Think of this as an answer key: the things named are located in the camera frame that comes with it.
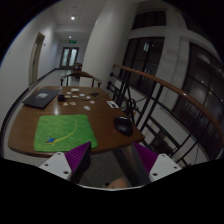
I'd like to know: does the double glass door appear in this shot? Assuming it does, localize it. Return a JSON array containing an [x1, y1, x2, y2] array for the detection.
[[60, 47, 79, 69]]

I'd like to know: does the wooden handrail with black railing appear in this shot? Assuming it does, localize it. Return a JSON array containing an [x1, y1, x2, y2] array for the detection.
[[106, 63, 224, 164]]

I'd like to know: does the wooden chair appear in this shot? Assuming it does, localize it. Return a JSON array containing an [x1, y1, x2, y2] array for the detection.
[[60, 71, 102, 88]]

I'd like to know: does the black laptop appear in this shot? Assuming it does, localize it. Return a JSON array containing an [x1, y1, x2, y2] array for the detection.
[[23, 88, 59, 109]]

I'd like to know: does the green mouse pad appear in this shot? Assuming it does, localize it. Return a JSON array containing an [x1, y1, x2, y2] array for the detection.
[[34, 115, 98, 152]]

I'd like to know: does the black computer mouse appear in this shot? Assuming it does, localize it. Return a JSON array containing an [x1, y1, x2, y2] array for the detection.
[[113, 116, 133, 136]]

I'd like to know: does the white paper card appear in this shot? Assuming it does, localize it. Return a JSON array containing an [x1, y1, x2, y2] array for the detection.
[[71, 88, 79, 92]]

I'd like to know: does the side door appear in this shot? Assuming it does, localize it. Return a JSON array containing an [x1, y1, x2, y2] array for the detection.
[[29, 33, 45, 85]]

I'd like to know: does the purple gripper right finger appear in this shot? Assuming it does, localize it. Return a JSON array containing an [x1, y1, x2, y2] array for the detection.
[[131, 142, 183, 187]]

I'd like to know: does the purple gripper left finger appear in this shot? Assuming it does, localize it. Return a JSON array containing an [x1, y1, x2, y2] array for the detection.
[[39, 141, 93, 185]]

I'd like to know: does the white card on table edge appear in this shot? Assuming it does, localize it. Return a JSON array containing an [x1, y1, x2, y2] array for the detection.
[[107, 101, 119, 109]]

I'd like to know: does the small black box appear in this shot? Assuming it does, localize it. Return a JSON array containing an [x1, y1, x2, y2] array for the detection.
[[58, 95, 65, 102]]

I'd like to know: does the green exit sign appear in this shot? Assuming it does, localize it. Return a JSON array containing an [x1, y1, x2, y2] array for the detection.
[[69, 40, 77, 44]]

